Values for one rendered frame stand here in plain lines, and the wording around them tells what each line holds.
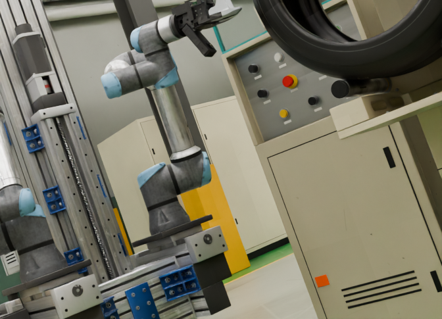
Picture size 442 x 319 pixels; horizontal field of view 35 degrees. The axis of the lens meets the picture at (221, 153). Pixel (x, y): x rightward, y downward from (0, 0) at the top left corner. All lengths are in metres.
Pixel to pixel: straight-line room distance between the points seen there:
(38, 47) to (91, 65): 8.40
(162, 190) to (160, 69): 0.56
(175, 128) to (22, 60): 0.59
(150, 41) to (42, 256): 0.74
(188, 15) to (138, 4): 6.03
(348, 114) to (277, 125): 0.95
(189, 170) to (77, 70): 8.42
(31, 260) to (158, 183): 0.53
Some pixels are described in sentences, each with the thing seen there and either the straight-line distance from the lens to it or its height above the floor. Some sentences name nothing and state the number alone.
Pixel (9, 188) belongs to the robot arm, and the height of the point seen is 0.99.
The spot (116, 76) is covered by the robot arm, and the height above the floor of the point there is 1.19.
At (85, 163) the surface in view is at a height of 1.03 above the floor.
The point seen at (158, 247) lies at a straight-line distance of 2.54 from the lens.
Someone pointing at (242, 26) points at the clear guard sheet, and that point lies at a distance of 2.69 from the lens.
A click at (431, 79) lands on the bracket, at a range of 2.03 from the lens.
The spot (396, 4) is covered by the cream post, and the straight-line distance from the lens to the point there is 2.09.
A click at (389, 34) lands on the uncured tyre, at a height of 0.97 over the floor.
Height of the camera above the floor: 0.73
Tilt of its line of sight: 4 degrees up
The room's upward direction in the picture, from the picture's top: 20 degrees counter-clockwise
